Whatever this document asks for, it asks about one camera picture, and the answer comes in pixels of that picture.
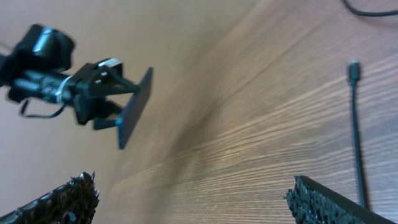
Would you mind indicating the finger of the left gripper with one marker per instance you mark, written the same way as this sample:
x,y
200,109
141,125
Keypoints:
x,y
105,114
120,84

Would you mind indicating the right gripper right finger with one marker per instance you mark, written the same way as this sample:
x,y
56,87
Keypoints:
x,y
312,202

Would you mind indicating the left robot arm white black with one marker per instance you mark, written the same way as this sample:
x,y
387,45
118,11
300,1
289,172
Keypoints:
x,y
36,68

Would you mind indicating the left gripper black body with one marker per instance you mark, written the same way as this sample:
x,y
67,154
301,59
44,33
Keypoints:
x,y
90,87

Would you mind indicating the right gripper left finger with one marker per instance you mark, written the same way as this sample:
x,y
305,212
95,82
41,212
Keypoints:
x,y
73,202

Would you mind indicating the Samsung Galaxy smartphone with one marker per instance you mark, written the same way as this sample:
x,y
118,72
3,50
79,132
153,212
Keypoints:
x,y
131,113

